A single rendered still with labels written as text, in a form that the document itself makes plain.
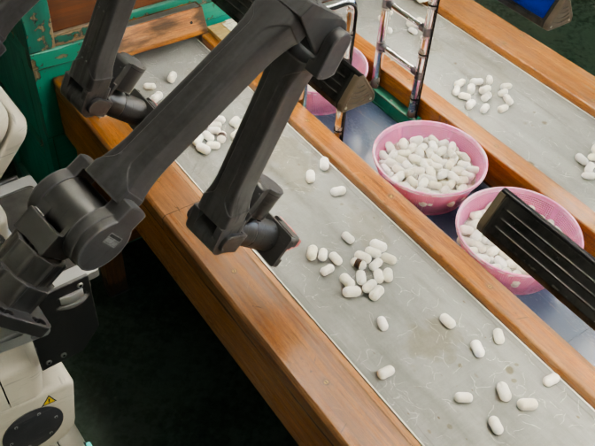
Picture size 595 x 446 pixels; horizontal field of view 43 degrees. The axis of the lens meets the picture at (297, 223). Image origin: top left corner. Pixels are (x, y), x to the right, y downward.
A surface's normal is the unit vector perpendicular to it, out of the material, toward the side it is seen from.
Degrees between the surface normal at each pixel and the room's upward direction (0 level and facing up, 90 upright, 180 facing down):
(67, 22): 90
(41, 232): 40
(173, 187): 0
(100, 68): 94
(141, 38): 67
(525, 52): 0
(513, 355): 0
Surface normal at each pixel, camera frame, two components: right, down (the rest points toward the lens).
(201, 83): -0.20, -0.24
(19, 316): 0.67, -0.74
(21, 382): 0.60, 0.59
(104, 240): 0.69, 0.65
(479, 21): 0.05, -0.70
